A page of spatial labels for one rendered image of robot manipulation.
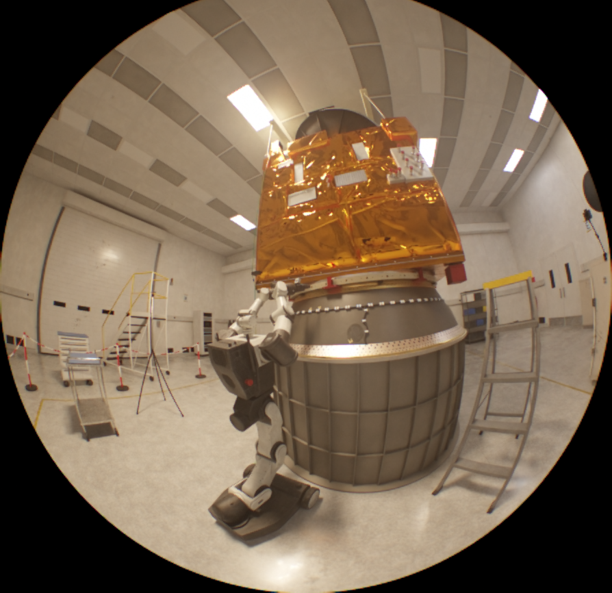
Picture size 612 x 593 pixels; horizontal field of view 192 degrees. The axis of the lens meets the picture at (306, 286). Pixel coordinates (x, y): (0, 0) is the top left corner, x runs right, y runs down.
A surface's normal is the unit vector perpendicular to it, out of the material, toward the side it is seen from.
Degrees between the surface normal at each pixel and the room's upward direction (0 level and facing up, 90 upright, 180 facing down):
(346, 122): 135
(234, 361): 90
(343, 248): 90
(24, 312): 90
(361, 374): 90
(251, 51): 180
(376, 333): 62
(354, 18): 180
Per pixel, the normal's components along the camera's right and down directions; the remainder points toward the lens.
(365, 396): -0.32, -0.18
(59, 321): 0.93, -0.12
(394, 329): -0.15, -0.62
